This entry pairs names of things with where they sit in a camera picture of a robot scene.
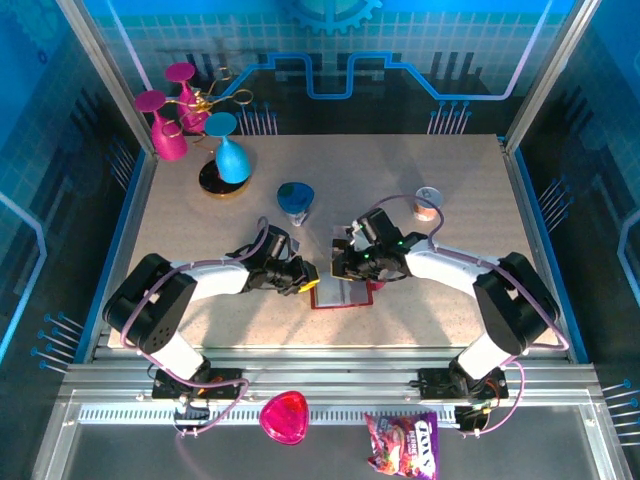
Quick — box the purple snack bag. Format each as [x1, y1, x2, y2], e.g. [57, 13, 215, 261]
[363, 410, 440, 480]

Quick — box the white slotted cable duct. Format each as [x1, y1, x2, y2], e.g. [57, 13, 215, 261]
[77, 403, 459, 426]

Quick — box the gold wire glass rack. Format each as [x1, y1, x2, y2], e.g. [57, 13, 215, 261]
[164, 67, 254, 201]

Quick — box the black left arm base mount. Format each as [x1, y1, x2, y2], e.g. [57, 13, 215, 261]
[151, 367, 246, 401]

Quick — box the blue plastic goblet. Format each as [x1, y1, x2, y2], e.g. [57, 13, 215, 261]
[203, 111, 253, 185]

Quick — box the pink heart-shaped dish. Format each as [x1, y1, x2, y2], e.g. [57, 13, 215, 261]
[258, 390, 310, 446]

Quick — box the aluminium frame post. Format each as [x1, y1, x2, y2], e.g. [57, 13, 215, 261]
[501, 0, 605, 151]
[55, 0, 160, 157]

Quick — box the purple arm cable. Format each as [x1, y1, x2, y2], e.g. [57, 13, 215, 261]
[119, 216, 271, 439]
[367, 193, 571, 439]

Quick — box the pink silver-topped can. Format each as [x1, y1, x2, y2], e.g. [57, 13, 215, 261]
[414, 186, 445, 222]

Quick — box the pink plastic goblet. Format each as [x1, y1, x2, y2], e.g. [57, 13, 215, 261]
[133, 90, 189, 163]

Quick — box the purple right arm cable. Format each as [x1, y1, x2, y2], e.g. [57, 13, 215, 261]
[367, 193, 571, 439]

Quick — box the blue bowl-shaped cup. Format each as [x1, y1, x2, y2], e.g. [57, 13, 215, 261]
[276, 181, 317, 214]

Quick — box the small black adapter box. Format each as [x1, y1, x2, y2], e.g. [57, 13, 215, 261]
[453, 405, 492, 434]
[172, 397, 212, 427]

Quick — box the red leather card holder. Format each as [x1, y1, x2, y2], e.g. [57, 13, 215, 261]
[309, 277, 386, 311]

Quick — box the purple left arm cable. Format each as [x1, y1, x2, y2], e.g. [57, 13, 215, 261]
[119, 216, 271, 439]

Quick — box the aluminium mounting rail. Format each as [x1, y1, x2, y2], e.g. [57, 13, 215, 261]
[59, 363, 601, 399]

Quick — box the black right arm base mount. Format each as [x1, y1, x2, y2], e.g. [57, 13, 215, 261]
[417, 366, 510, 401]

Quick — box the clear acrylic tiered card stand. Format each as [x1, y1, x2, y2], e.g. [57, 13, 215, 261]
[329, 223, 361, 251]

